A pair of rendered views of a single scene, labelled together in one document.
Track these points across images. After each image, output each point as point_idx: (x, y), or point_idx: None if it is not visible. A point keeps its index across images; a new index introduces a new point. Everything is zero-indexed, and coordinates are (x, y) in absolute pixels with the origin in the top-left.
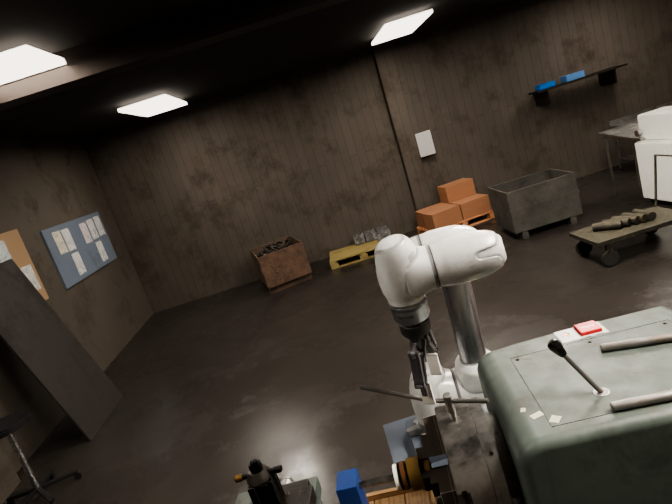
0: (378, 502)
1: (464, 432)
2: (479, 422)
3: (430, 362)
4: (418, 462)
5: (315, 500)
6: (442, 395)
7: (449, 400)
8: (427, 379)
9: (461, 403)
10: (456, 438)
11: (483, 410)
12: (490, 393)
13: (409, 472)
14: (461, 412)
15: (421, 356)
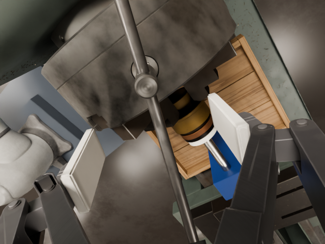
0: (173, 148)
1: (168, 35)
2: (134, 11)
3: (93, 178)
4: (190, 112)
5: (217, 200)
6: (13, 153)
7: (154, 75)
8: (4, 181)
9: (90, 78)
10: (185, 46)
11: (96, 15)
12: (26, 34)
13: (205, 117)
14: (121, 62)
15: (264, 234)
